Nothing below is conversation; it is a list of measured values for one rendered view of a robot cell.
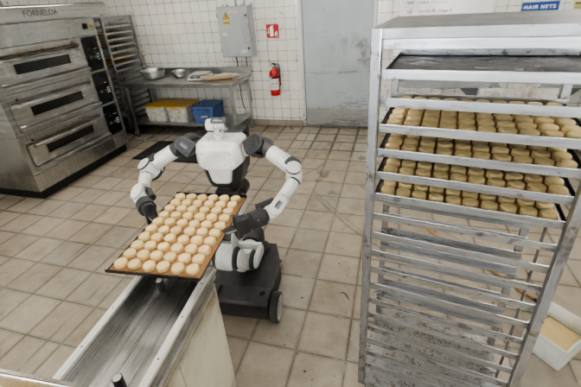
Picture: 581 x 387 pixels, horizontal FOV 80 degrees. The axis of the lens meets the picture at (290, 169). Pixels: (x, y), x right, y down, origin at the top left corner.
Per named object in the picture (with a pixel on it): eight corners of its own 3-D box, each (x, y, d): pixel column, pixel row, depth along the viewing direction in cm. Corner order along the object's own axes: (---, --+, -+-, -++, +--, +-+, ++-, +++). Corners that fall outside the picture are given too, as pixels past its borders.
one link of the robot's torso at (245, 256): (236, 248, 254) (210, 244, 209) (262, 250, 250) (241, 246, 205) (233, 269, 250) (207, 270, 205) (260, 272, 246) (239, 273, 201)
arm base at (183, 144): (182, 147, 212) (187, 130, 208) (202, 154, 211) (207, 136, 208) (171, 152, 197) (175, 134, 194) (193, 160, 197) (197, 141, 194)
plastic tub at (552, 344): (545, 319, 217) (552, 301, 210) (586, 345, 200) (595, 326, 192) (517, 342, 204) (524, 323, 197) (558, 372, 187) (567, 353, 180)
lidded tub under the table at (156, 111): (146, 121, 567) (142, 106, 555) (163, 112, 606) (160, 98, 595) (166, 122, 555) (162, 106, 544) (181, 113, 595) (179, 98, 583)
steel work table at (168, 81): (134, 136, 571) (117, 77, 527) (160, 123, 633) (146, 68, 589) (239, 142, 520) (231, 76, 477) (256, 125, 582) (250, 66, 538)
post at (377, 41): (357, 382, 177) (372, 28, 101) (359, 377, 180) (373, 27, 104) (363, 384, 176) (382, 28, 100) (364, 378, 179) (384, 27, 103)
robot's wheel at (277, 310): (267, 312, 213) (271, 329, 225) (275, 313, 212) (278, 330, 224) (273, 284, 229) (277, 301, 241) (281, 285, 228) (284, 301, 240)
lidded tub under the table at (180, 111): (167, 122, 555) (163, 106, 544) (182, 113, 595) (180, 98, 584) (188, 123, 545) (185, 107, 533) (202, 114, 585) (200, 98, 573)
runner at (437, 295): (376, 283, 199) (377, 279, 197) (377, 280, 201) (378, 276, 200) (504, 316, 174) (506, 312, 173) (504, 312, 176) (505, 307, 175)
